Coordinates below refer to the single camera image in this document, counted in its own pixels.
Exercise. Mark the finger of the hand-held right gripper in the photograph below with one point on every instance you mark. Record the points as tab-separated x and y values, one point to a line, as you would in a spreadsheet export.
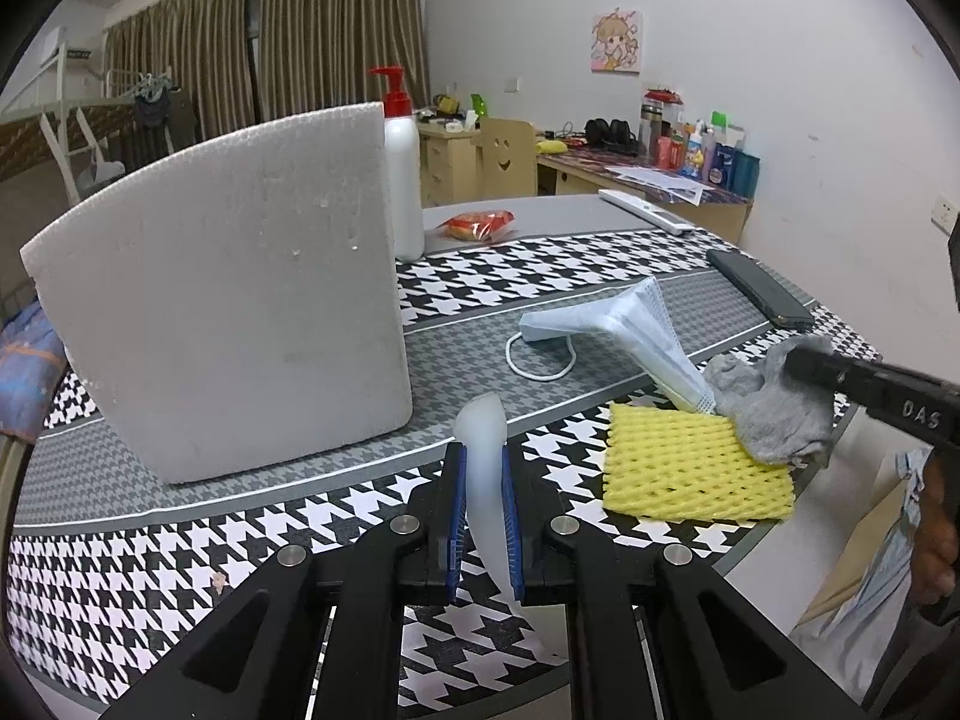
821	367

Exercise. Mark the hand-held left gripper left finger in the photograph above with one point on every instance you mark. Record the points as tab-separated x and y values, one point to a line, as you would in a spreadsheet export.
454	525

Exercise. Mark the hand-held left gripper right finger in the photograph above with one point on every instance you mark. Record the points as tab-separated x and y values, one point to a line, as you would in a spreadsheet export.
512	525

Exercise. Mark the grey sock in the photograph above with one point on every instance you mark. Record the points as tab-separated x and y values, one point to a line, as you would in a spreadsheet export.
772	427

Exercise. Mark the translucent white plastic piece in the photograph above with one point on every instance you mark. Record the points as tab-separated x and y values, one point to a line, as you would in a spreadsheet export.
484	450

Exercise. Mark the yellow foam net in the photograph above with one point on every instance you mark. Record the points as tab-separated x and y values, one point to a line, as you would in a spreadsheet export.
690	465

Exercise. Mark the blue face mask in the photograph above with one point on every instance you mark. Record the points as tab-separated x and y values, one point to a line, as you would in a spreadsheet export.
637	330

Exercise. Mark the white foam box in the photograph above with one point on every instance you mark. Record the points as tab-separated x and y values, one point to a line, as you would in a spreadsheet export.
225	277

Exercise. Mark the person's right hand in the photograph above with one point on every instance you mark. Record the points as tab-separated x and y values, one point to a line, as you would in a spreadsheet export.
934	540

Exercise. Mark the black smartphone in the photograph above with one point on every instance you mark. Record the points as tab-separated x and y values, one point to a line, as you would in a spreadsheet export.
761	289

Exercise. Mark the light blue cloth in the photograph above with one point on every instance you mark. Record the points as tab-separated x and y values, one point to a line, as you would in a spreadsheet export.
896	532

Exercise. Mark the light wooden desk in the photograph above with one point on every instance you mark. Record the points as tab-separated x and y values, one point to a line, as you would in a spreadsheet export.
727	217

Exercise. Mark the white remote control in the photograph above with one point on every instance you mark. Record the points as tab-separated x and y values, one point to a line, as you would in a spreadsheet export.
645	210

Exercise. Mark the white paper sheets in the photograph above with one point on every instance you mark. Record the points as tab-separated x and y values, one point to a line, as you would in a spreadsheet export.
660	181

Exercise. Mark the row of toiletry bottles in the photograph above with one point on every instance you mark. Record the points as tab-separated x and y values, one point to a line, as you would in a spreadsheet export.
705	150

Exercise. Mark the houndstooth tablecloth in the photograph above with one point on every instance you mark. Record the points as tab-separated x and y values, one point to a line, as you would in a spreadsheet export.
525	262

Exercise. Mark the red snack packet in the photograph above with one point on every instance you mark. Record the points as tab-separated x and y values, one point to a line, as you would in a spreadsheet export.
480	225

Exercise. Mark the dark patterned desk mat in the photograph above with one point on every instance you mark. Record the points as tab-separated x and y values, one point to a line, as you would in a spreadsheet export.
600	161

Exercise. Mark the black headphones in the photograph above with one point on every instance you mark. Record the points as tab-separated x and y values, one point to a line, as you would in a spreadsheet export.
611	133

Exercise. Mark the white pump bottle red cap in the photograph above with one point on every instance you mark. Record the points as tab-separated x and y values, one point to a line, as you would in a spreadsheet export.
405	187

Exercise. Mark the yellow cloth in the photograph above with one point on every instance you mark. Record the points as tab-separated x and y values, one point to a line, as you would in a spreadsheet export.
553	144

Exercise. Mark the wooden drawer desk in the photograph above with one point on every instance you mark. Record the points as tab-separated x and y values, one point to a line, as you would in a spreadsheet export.
450	165

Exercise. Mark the wooden smiley chair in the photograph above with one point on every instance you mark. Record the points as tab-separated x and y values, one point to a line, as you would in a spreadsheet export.
506	157

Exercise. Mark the bright green packet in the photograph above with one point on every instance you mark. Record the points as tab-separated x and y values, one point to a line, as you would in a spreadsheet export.
476	103

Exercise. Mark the blue checked blanket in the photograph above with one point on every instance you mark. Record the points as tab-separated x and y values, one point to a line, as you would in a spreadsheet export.
26	352

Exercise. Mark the hanging dark clothes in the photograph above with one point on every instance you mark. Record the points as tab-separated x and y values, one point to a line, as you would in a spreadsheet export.
154	109

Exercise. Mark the brown curtain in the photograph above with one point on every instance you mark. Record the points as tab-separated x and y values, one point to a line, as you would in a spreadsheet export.
187	52
337	22

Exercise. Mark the white metal bunk bed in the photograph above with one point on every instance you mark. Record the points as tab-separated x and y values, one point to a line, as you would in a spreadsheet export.
64	139

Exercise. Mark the white air conditioner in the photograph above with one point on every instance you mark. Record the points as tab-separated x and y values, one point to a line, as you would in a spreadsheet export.
60	45

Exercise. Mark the white wall socket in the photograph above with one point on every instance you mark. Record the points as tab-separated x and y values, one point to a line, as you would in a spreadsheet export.
946	211

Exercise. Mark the pink cartoon wall poster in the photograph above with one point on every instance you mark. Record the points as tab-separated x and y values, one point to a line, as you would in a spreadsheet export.
617	41

